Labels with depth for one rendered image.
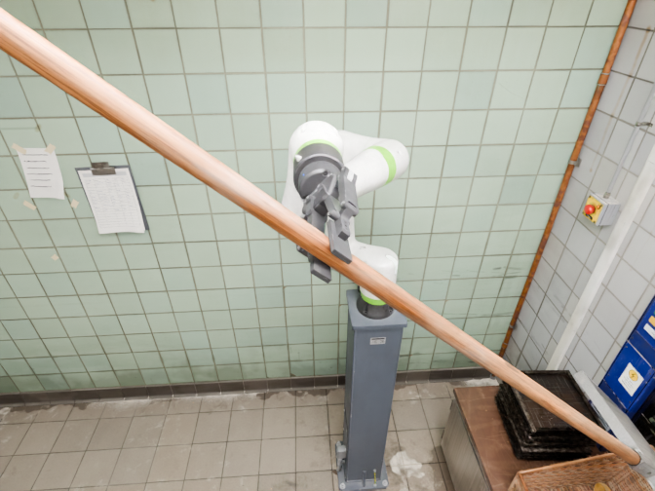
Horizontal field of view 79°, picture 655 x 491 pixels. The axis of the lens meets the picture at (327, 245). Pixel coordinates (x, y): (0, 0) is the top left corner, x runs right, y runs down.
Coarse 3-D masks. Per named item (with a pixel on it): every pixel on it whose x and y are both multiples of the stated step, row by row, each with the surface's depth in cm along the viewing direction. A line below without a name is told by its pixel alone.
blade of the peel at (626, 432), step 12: (588, 384) 111; (588, 396) 110; (600, 396) 108; (600, 408) 106; (612, 408) 121; (612, 420) 103; (624, 420) 121; (624, 432) 100; (636, 432) 123; (636, 444) 110; (648, 444) 122; (648, 456) 110; (648, 480) 91
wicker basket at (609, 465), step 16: (560, 464) 145; (576, 464) 145; (592, 464) 146; (608, 464) 147; (624, 464) 148; (528, 480) 150; (544, 480) 151; (560, 480) 152; (576, 480) 153; (592, 480) 155; (608, 480) 155; (624, 480) 150; (640, 480) 144
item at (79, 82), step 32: (0, 32) 33; (32, 32) 35; (32, 64) 35; (64, 64) 35; (96, 96) 37; (128, 128) 38; (160, 128) 39; (192, 160) 41; (224, 192) 43; (256, 192) 44; (288, 224) 46; (320, 256) 49; (352, 256) 51; (384, 288) 53; (416, 320) 57; (480, 352) 62; (512, 384) 67; (576, 416) 75; (608, 448) 83
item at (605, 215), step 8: (592, 200) 162; (600, 200) 158; (608, 200) 158; (600, 208) 157; (608, 208) 156; (616, 208) 157; (592, 216) 162; (600, 216) 158; (608, 216) 159; (600, 224) 160; (608, 224) 161
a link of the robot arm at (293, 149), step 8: (304, 128) 76; (312, 128) 74; (320, 128) 74; (328, 128) 75; (296, 136) 75; (304, 136) 73; (312, 136) 72; (320, 136) 72; (328, 136) 73; (336, 136) 75; (296, 144) 73; (304, 144) 70; (336, 144) 73; (296, 152) 71; (288, 168) 80; (288, 176) 81
